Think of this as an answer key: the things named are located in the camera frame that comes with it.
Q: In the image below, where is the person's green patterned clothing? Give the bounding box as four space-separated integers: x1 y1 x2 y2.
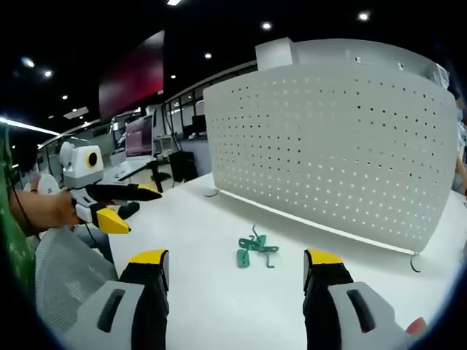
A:
0 122 38 307

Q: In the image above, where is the green hook assembly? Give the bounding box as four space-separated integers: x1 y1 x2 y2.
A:
239 225 280 271

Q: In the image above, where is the computer monitor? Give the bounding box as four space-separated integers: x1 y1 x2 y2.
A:
123 114 157 160

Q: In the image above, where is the person's right hand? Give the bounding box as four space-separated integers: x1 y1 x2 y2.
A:
405 316 428 337

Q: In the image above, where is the person's left hand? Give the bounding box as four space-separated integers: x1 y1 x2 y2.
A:
46 189 82 230

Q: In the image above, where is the long ceiling light strip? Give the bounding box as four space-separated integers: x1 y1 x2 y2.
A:
0 115 61 137

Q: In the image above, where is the dark red wall screen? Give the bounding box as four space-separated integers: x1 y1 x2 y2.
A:
98 28 167 120

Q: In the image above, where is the grey mesh office chair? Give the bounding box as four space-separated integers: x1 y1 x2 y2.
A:
34 228 120 333

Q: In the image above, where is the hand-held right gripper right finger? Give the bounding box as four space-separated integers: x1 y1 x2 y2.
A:
302 248 415 350

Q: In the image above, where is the white office desk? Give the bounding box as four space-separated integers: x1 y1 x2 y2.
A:
104 156 165 193

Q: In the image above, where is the white panel box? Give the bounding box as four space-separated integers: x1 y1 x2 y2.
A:
254 37 441 80

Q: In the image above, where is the white perforated mounting plate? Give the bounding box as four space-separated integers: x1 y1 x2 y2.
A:
202 64 460 273

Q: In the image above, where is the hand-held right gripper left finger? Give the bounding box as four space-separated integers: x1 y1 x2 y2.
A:
63 249 171 350

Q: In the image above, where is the small green hook bracket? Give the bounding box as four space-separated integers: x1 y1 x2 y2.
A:
236 248 252 271

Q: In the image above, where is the black office chair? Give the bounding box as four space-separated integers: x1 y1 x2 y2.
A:
168 150 201 184

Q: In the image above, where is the thin black cable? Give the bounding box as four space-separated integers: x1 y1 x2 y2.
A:
6 174 34 234

